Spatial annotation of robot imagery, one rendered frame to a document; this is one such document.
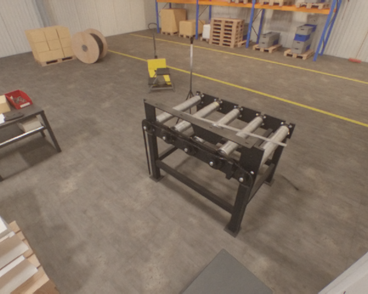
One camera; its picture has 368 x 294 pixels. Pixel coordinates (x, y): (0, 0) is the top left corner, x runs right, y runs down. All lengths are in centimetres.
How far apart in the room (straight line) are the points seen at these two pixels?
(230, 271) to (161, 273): 101
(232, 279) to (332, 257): 155
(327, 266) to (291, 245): 35
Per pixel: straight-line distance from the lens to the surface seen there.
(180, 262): 229
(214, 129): 174
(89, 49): 809
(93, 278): 239
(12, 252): 247
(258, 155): 166
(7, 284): 231
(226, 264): 140
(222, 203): 225
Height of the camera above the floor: 212
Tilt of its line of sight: 38 degrees down
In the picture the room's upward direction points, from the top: straight up
